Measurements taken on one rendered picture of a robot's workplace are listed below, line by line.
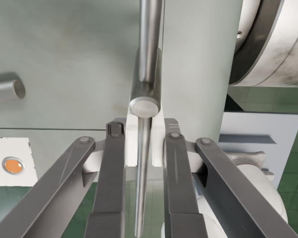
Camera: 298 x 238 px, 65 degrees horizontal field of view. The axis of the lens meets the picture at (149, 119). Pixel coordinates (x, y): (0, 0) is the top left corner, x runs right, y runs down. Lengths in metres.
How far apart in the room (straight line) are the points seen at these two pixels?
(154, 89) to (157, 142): 0.04
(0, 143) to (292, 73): 0.39
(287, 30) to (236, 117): 0.61
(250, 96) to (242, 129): 0.85
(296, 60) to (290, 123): 0.65
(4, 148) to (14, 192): 1.96
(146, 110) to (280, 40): 0.21
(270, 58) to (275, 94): 1.49
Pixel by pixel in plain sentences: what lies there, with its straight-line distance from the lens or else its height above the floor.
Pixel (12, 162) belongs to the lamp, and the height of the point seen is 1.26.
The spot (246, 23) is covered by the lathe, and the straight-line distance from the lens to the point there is 0.36.
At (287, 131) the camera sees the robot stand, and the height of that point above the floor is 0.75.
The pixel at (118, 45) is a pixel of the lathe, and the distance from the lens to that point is 0.26.
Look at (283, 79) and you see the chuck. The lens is 0.40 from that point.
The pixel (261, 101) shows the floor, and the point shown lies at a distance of 1.81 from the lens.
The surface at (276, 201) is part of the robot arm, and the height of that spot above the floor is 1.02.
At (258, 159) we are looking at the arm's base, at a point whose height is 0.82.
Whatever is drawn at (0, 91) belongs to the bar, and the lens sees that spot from 0.29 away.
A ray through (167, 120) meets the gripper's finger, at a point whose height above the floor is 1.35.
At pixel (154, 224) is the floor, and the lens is 2.32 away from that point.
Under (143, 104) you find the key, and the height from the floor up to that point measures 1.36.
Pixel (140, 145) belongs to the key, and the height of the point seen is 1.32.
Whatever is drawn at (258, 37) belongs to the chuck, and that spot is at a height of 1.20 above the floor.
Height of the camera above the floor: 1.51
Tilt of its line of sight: 65 degrees down
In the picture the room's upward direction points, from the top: 177 degrees clockwise
